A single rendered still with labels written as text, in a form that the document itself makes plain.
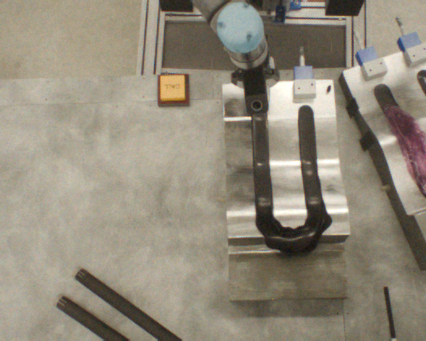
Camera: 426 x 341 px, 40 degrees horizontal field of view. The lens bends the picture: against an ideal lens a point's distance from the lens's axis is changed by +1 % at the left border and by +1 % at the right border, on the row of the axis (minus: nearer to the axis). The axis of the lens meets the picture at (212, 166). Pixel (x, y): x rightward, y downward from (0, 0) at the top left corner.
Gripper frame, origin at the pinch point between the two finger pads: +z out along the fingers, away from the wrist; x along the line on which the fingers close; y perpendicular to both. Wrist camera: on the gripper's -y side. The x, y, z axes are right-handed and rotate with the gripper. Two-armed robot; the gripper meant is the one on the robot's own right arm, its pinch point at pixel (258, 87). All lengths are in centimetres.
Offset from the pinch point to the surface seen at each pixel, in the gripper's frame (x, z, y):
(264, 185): -0.1, 1.0, -22.4
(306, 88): -10.6, 3.9, -0.2
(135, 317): 29, -4, -50
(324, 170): -13.5, 4.4, -19.5
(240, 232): 5.0, -4.6, -32.7
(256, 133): 1.3, 4.4, -9.9
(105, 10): 70, 94, 63
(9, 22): 109, 88, 59
